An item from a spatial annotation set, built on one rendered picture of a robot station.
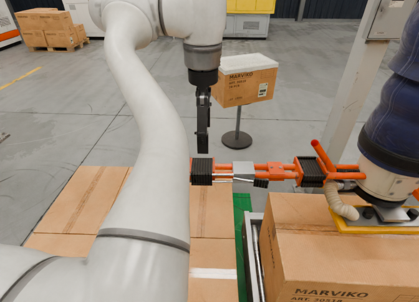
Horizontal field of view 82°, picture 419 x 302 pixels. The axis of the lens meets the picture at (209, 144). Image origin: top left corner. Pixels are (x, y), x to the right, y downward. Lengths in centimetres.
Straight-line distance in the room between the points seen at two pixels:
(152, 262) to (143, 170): 10
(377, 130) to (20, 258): 80
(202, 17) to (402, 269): 105
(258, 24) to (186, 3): 757
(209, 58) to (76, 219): 143
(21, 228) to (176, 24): 241
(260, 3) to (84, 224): 726
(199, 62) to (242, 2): 737
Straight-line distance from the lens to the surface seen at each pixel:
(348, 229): 89
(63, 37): 763
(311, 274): 101
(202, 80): 59
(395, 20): 179
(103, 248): 25
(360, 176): 90
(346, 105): 195
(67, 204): 189
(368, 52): 184
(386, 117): 80
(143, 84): 38
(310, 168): 84
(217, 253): 145
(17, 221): 280
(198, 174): 75
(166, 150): 29
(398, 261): 119
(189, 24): 54
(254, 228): 155
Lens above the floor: 181
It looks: 36 degrees down
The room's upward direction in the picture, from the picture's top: straight up
